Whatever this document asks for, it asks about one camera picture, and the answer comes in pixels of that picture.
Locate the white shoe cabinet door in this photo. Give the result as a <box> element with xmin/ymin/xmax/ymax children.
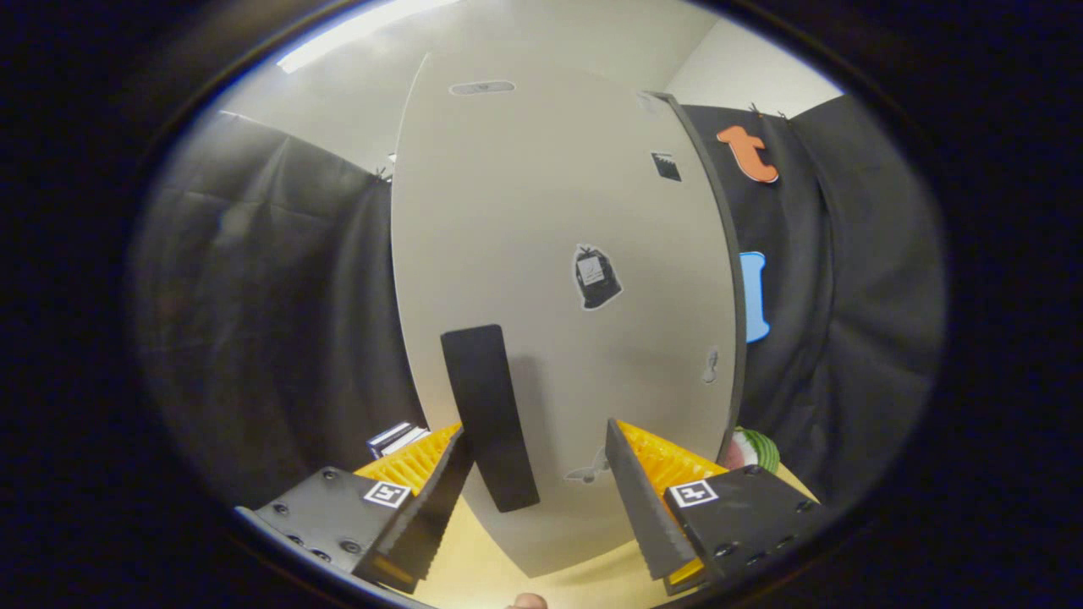
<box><xmin>391</xmin><ymin>47</ymin><xmax>739</xmax><ymax>579</ymax></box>

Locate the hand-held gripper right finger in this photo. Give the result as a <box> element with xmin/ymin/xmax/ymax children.
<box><xmin>605</xmin><ymin>419</ymin><xmax>822</xmax><ymax>595</ymax></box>

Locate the grey shoe cabinet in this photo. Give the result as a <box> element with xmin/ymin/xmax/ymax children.
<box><xmin>647</xmin><ymin>91</ymin><xmax>748</xmax><ymax>441</ymax></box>

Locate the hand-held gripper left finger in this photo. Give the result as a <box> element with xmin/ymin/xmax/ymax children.
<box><xmin>235</xmin><ymin>421</ymin><xmax>476</xmax><ymax>595</ymax></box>

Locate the black door handle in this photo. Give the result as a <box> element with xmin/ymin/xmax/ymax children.
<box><xmin>440</xmin><ymin>324</ymin><xmax>541</xmax><ymax>513</ymax></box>

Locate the black backdrop cloth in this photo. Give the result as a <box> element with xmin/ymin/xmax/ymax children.
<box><xmin>131</xmin><ymin>93</ymin><xmax>947</xmax><ymax>508</ymax></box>

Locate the watermelon slice toy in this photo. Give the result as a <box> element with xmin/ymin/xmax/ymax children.
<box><xmin>719</xmin><ymin>427</ymin><xmax>781</xmax><ymax>475</ymax></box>

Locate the blue spine book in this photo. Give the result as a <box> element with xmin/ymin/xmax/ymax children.
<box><xmin>366</xmin><ymin>421</ymin><xmax>415</xmax><ymax>458</ymax></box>

